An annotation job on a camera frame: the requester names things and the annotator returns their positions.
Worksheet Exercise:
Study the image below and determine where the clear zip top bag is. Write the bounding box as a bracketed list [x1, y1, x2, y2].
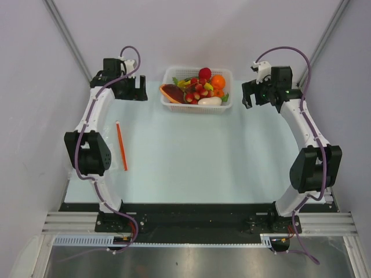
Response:
[101, 120, 128, 171]

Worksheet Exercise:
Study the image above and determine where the brown steak slice toy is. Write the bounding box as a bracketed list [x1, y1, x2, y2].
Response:
[159, 84, 186, 104]

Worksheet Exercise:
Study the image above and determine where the red strawberry bunch toy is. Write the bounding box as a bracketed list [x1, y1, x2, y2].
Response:
[184, 87, 207, 104]

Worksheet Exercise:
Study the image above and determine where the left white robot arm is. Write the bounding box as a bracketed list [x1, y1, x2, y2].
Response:
[64, 57, 148, 232]

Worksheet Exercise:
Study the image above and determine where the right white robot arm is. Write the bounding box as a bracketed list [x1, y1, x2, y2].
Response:
[242, 61, 342, 232]

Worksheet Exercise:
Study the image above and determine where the small tangerine toy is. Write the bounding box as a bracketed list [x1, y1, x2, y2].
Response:
[213, 89, 225, 98]

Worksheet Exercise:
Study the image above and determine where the white plastic basket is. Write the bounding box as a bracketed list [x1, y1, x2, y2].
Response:
[159, 67, 233, 114]

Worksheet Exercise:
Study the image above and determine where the orange fruit toy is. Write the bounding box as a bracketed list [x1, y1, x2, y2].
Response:
[210, 75, 226, 89]

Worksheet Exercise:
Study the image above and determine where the white radish toy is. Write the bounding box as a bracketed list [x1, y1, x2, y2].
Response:
[198, 97, 222, 106]

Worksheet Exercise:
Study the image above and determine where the yellow banana bunch toy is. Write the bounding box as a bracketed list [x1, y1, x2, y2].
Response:
[176, 79, 214, 91]

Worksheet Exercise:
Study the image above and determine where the red apple toy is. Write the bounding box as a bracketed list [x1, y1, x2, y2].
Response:
[198, 67, 212, 80]

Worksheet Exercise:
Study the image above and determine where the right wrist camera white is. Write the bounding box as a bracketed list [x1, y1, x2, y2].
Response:
[251, 61, 272, 84]

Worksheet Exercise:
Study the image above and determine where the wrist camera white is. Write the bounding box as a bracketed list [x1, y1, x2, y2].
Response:
[118, 57, 137, 75]
[251, 61, 272, 84]

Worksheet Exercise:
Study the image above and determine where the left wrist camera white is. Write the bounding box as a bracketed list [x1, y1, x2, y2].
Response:
[118, 57, 137, 75]

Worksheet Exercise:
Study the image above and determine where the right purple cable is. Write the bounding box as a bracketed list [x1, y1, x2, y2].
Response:
[256, 46, 331, 266]

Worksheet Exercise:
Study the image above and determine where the purple cable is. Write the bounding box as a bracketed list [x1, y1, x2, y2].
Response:
[57, 45, 141, 263]
[256, 46, 331, 266]

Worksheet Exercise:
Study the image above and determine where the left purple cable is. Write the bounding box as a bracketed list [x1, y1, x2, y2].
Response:
[57, 45, 141, 263]

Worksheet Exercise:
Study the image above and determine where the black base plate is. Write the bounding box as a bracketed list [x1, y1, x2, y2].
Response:
[58, 203, 339, 243]

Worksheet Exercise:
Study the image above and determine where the white slotted cable duct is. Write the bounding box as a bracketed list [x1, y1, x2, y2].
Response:
[53, 235, 272, 248]

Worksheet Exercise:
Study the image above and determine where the aluminium frame rail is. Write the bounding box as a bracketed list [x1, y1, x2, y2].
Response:
[42, 212, 98, 235]

